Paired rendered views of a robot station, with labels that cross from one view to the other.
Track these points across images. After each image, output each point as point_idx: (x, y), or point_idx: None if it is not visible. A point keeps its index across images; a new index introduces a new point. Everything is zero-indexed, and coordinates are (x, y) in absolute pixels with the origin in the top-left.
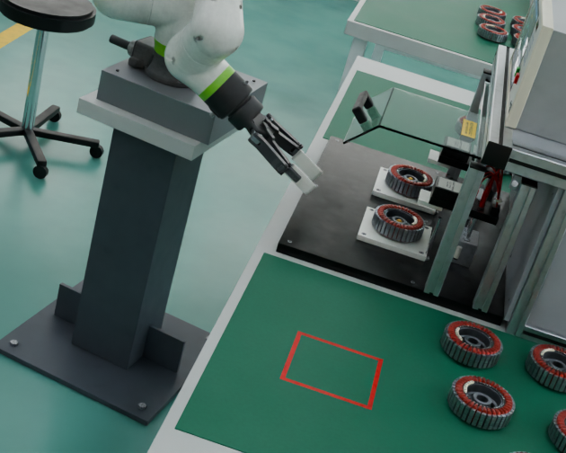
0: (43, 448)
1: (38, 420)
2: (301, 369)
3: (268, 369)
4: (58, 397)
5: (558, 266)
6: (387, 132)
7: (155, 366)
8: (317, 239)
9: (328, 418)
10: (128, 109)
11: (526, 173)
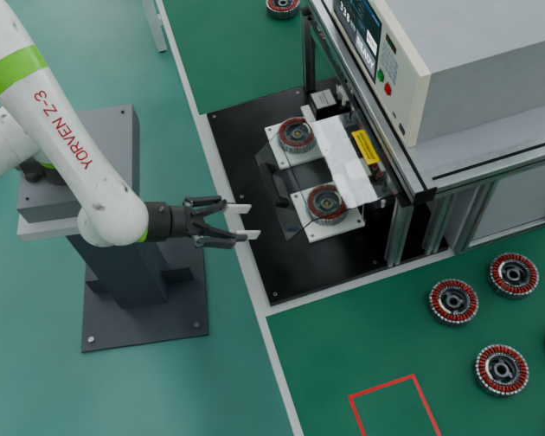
0: (169, 405)
1: (150, 386)
2: None
3: None
4: (147, 357)
5: (485, 211)
6: (232, 61)
7: (179, 284)
8: (289, 271)
9: None
10: (60, 217)
11: (452, 192)
